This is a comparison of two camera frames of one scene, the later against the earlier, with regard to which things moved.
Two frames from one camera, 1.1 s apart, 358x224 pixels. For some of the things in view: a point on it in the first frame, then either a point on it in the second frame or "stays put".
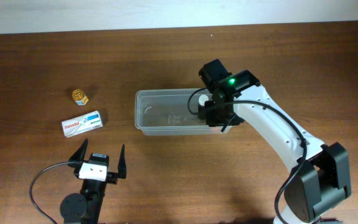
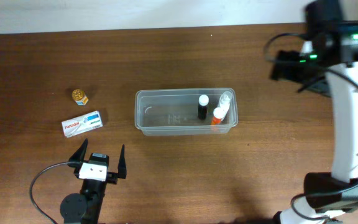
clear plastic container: x=160 y=112 stays put
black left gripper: x=112 y=177 stays put
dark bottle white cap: x=201 y=109 stays put
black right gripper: x=212 y=120 to x=288 y=61
